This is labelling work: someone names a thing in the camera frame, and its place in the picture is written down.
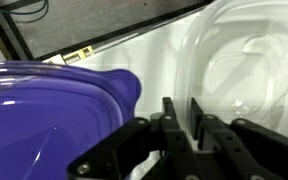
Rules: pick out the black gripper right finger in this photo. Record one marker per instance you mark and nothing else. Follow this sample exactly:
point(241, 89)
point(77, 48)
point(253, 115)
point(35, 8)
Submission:
point(250, 150)

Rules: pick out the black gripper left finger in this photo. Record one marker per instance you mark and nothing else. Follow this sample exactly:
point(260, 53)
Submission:
point(134, 150)

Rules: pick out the purple translucent tupperware lid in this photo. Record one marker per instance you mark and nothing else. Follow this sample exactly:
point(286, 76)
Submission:
point(50, 116)

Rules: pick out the clear plastic tupperware container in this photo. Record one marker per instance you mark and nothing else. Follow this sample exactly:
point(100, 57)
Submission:
point(197, 40)

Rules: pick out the gray mat with black border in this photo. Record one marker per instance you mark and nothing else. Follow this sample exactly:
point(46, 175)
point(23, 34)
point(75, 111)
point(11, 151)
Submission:
point(100, 23)

